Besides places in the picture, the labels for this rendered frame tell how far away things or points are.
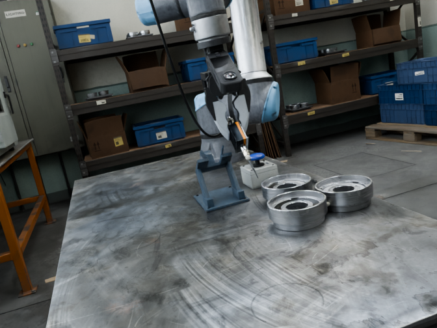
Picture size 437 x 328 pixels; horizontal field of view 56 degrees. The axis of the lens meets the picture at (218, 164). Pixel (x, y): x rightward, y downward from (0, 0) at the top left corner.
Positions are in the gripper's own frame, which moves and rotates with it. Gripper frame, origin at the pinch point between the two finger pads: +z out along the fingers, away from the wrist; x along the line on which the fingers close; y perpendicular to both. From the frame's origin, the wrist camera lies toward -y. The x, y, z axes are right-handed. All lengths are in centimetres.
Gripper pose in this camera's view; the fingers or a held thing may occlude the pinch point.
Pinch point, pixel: (235, 133)
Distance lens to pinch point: 90.0
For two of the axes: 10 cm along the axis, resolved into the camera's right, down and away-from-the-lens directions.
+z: 2.2, 9.4, 2.7
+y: -2.2, -2.3, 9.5
